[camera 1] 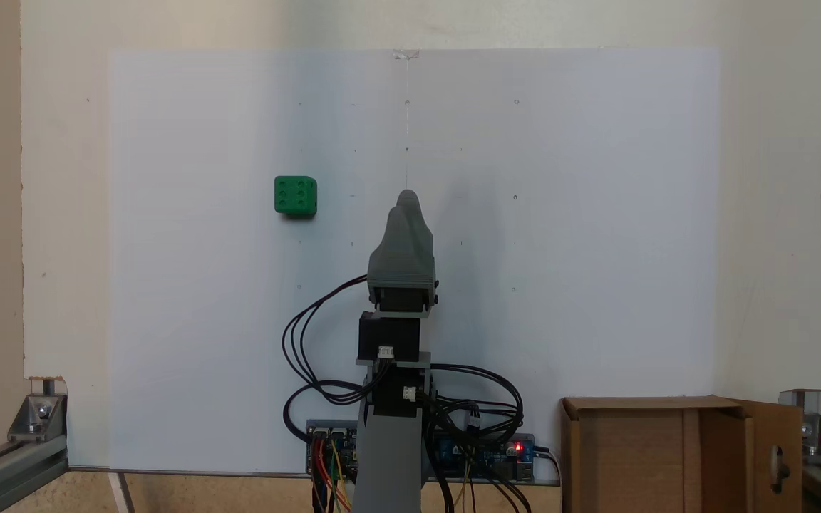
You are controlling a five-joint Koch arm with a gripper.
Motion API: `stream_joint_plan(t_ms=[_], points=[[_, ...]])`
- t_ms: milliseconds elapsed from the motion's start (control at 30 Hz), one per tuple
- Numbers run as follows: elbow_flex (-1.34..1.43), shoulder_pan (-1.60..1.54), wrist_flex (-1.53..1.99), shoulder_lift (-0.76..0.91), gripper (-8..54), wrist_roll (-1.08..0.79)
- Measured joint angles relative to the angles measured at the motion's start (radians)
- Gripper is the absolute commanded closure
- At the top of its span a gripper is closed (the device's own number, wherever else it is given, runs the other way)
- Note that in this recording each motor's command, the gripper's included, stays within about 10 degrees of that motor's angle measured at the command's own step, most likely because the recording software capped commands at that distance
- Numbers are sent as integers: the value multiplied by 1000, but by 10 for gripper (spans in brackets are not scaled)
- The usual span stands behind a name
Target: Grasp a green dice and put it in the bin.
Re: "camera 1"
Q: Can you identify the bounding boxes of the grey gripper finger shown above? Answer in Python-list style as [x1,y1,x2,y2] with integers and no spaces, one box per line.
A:
[397,189,437,276]
[368,204,423,278]

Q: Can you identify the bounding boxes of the green dice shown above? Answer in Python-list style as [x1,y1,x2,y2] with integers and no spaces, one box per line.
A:
[274,175,319,217]

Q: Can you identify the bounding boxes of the blue circuit board red LED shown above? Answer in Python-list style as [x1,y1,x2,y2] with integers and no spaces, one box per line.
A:
[433,432,535,482]

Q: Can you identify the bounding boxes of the brown cardboard box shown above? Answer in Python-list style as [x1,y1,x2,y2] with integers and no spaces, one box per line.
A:
[560,395,805,513]

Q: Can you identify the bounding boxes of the black servo cable bundle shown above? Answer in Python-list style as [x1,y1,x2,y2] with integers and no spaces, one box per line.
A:
[425,363,526,446]
[282,276,383,408]

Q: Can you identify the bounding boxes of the circuit board with jumper wires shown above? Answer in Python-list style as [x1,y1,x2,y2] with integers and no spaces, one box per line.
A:
[306,420,359,476]

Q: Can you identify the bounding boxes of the coloured jumper wire bundle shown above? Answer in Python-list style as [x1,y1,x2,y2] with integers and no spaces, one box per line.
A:
[311,436,353,513]

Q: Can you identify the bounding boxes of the white board cable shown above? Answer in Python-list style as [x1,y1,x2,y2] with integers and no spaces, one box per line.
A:
[533,445,562,487]

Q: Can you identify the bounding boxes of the metal corner bracket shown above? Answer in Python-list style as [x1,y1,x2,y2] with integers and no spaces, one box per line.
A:
[780,390,821,466]
[8,378,68,443]

